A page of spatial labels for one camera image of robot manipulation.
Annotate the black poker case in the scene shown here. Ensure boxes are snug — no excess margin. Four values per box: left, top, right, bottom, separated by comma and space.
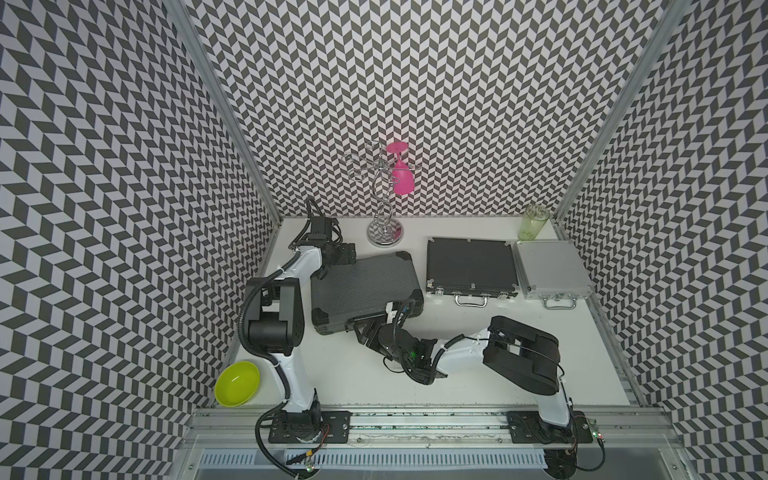
311, 251, 424, 335
426, 237, 520, 308

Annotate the green translucent cup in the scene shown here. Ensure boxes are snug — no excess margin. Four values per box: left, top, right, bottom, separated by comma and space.
518, 204, 550, 241

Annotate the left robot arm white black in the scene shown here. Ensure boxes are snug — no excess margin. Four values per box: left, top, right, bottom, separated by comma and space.
237, 196, 357, 443

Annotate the aluminium mounting rail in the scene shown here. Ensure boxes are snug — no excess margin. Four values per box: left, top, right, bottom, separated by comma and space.
180, 405, 683, 448

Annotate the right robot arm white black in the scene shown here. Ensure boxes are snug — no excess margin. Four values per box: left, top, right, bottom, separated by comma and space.
348, 299, 576, 444

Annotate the pink wine glass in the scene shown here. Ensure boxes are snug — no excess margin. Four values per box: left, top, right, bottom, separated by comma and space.
386, 142, 415, 196

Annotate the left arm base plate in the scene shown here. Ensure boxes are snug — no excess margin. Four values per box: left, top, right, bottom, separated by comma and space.
268, 411, 351, 444

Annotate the small silver aluminium poker case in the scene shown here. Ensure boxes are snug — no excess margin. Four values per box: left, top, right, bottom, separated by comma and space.
512, 240, 595, 311

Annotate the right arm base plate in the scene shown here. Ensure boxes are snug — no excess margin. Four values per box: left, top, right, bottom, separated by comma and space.
506, 411, 596, 445

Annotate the yellow green bowl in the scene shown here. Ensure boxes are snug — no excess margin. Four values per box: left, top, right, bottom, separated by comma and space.
214, 361, 261, 408

